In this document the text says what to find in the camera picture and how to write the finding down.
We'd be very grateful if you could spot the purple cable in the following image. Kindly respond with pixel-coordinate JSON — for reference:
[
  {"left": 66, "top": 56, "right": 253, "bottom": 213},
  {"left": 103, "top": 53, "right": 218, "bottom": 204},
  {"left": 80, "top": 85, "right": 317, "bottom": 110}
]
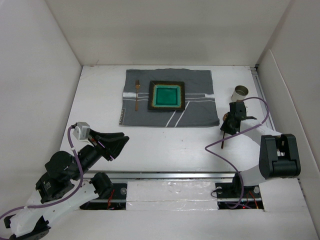
[
  {"left": 204, "top": 96, "right": 270, "bottom": 210},
  {"left": 0, "top": 124, "right": 116, "bottom": 230}
]

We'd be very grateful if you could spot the copper fork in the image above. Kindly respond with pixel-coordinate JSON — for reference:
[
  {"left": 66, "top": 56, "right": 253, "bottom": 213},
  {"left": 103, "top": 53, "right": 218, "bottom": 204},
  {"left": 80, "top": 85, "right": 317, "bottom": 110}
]
[{"left": 135, "top": 79, "right": 140, "bottom": 111}]

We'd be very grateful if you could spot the copper spoon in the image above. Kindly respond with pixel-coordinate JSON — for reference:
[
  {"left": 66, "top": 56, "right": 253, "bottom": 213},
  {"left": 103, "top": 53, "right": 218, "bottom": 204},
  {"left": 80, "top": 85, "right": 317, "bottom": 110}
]
[{"left": 220, "top": 113, "right": 228, "bottom": 149}]

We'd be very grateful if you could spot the green square plate dark rim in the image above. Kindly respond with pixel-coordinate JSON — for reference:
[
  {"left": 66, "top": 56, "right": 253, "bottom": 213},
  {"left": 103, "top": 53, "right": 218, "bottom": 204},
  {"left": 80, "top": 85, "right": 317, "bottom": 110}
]
[{"left": 147, "top": 80, "right": 186, "bottom": 111}]

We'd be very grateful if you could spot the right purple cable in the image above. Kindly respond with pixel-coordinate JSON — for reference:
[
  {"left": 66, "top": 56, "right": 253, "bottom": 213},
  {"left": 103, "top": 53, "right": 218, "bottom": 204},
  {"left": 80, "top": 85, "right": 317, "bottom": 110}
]
[{"left": 204, "top": 96, "right": 270, "bottom": 210}]

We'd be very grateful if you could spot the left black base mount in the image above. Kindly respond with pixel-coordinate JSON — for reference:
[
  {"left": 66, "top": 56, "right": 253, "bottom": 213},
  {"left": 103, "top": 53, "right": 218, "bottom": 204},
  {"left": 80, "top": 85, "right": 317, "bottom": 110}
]
[{"left": 80, "top": 183, "right": 128, "bottom": 211}]

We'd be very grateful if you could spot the right side aluminium rail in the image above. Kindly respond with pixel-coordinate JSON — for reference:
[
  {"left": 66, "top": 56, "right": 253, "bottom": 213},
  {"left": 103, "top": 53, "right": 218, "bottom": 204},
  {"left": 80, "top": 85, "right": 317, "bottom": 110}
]
[{"left": 250, "top": 67, "right": 271, "bottom": 121}]

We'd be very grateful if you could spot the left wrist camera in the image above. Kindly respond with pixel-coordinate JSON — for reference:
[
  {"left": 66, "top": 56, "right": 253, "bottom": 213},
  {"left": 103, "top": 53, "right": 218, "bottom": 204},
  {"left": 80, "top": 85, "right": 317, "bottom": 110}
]
[{"left": 73, "top": 122, "right": 91, "bottom": 141}]

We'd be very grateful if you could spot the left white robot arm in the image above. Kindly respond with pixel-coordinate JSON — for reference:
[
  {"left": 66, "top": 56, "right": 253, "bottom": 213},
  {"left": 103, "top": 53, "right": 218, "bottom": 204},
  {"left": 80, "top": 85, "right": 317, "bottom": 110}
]
[{"left": 0, "top": 123, "right": 129, "bottom": 240}]

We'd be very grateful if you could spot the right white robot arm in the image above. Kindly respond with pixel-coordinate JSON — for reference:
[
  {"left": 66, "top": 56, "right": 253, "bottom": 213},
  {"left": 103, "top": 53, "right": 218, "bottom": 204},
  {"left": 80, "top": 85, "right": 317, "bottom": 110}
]
[{"left": 220, "top": 101, "right": 301, "bottom": 197}]

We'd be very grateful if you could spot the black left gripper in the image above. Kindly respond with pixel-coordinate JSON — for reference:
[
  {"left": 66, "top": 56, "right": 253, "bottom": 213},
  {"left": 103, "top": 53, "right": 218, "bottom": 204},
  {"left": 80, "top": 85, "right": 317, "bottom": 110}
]
[{"left": 71, "top": 128, "right": 130, "bottom": 180}]

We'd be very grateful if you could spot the aluminium rail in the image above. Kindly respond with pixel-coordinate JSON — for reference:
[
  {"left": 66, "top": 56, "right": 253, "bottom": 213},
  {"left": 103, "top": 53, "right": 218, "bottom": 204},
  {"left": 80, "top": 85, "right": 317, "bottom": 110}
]
[
  {"left": 250, "top": 67, "right": 271, "bottom": 121},
  {"left": 84, "top": 170, "right": 235, "bottom": 181}
]

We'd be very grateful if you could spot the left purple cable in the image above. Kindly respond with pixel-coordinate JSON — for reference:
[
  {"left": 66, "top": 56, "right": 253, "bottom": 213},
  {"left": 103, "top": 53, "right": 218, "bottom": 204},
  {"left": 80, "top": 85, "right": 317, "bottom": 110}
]
[{"left": 0, "top": 124, "right": 116, "bottom": 230}]

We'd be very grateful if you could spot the grey striped placemat cloth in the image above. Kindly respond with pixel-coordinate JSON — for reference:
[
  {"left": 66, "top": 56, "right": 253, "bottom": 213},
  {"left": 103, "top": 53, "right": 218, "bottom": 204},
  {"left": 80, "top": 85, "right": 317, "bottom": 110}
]
[{"left": 119, "top": 68, "right": 220, "bottom": 128}]

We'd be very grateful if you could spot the white cup with copper bands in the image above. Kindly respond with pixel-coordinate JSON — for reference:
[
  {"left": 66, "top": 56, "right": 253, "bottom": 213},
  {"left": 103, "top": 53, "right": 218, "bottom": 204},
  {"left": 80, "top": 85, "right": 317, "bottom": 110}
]
[{"left": 231, "top": 85, "right": 249, "bottom": 102}]

